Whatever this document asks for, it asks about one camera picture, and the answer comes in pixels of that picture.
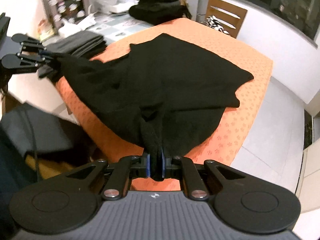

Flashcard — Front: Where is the person's dark clothing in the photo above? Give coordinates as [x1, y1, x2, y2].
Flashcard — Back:
[0, 120, 40, 235]

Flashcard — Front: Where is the black knit sweater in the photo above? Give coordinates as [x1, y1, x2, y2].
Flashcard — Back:
[56, 33, 254, 182]

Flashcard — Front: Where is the white tissue box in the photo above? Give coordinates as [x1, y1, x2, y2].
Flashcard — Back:
[59, 20, 81, 37]

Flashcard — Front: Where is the pink water dispenser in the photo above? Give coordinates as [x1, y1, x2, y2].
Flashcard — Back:
[41, 0, 91, 29]

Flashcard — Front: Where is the tile patterned tablecloth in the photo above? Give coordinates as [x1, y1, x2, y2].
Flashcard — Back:
[94, 12, 156, 42]

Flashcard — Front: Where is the orange flower patterned mat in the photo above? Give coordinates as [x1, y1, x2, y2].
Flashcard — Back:
[55, 17, 274, 192]

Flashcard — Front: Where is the stack of black folded clothes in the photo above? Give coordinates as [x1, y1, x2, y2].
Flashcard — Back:
[128, 0, 187, 26]

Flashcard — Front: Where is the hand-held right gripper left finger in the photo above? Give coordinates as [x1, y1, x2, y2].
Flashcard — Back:
[65, 154, 152, 201]

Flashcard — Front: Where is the black white striped cloth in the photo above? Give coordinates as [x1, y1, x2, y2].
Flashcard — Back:
[203, 15, 232, 35]

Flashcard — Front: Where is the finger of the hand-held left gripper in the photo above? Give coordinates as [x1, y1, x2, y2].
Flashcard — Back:
[16, 50, 62, 67]
[20, 40, 48, 54]

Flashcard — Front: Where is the grey folded garment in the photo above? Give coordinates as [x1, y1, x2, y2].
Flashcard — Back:
[46, 30, 108, 58]

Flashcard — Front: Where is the grey cloth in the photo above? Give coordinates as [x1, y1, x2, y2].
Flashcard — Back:
[1, 103, 74, 157]

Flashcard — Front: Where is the black cable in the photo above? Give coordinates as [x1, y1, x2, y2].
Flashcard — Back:
[24, 105, 44, 183]

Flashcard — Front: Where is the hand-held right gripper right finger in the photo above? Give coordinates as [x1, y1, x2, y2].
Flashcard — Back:
[161, 147, 247, 201]

